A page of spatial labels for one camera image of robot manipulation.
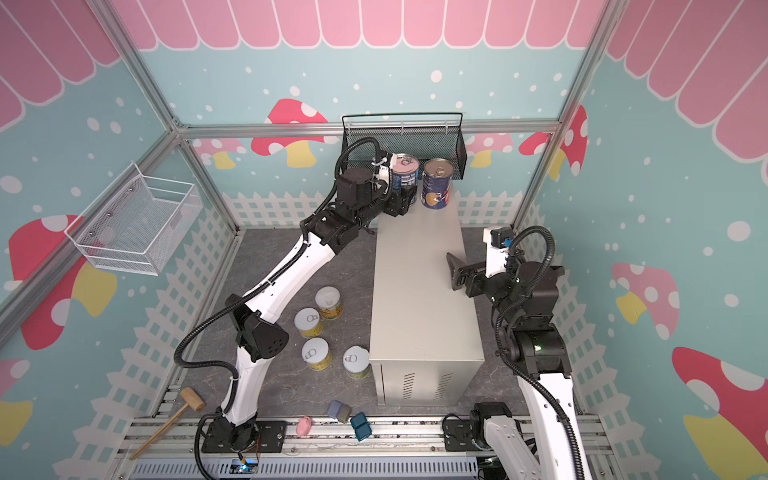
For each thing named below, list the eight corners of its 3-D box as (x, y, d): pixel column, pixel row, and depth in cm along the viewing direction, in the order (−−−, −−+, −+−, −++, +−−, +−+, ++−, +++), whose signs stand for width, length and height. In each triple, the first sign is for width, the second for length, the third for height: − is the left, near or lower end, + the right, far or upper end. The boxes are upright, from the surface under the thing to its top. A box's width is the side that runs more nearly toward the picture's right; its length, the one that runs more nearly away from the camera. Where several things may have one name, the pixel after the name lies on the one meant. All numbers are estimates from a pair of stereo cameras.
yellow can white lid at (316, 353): (303, 370, 87) (298, 363, 82) (308, 345, 92) (303, 337, 87) (330, 370, 87) (326, 363, 82) (333, 345, 92) (329, 337, 87)
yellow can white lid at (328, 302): (318, 321, 97) (312, 308, 90) (322, 300, 102) (317, 285, 95) (341, 321, 97) (336, 307, 90) (343, 300, 102) (340, 285, 95)
